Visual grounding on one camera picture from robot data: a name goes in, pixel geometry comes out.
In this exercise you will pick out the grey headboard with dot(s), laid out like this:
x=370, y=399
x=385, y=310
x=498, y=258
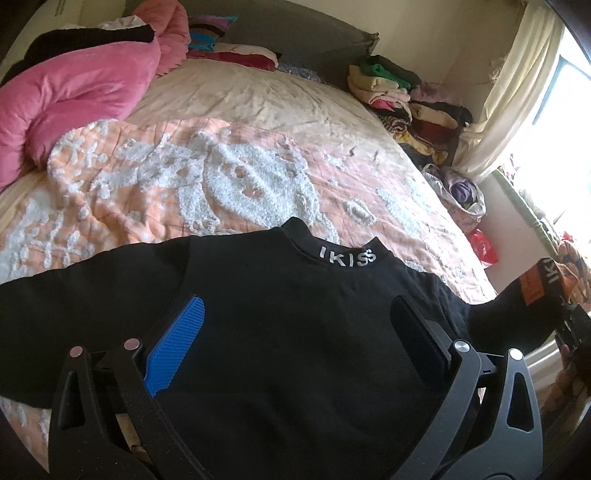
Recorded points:
x=295, y=32

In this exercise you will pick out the orange white tufted blanket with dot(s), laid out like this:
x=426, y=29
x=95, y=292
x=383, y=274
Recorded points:
x=207, y=184

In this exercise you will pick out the cream curtain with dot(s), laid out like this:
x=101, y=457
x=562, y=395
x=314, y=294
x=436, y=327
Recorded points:
x=517, y=92

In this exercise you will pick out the grey lace cloth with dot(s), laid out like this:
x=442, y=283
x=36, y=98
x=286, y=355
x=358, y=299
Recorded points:
x=300, y=72

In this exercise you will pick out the white bag of clothes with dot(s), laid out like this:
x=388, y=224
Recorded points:
x=461, y=194

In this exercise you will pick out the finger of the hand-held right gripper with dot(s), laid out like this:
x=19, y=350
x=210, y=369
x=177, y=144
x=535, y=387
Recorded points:
x=575, y=325

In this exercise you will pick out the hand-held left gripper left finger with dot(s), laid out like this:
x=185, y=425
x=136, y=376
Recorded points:
x=178, y=339

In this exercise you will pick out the patterned orange cloth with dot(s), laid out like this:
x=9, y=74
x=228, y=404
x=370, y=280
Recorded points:
x=575, y=263

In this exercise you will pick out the white wardrobe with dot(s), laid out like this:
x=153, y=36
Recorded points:
x=87, y=11

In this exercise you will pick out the red folded cloth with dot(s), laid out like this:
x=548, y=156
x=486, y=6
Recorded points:
x=240, y=59

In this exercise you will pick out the pink comforter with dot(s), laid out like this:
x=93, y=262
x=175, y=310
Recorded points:
x=69, y=97

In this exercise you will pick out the window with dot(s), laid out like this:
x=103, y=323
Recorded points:
x=568, y=115

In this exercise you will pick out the pile of folded clothes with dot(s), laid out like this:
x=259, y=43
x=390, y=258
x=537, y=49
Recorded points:
x=406, y=106

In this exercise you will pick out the red plastic bag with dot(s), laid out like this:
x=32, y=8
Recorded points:
x=484, y=247

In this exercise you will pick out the black sweater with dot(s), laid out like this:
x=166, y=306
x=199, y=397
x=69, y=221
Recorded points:
x=286, y=323

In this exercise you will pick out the black garment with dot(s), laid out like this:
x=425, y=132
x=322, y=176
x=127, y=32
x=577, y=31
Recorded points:
x=78, y=44

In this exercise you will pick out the cream bed sheet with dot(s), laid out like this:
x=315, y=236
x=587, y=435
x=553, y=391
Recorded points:
x=258, y=92

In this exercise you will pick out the person's right hand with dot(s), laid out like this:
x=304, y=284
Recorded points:
x=564, y=374

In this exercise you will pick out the striped knit cloth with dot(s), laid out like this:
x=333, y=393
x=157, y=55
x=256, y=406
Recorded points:
x=207, y=34

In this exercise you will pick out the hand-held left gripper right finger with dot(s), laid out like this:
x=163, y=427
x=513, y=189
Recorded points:
x=418, y=344

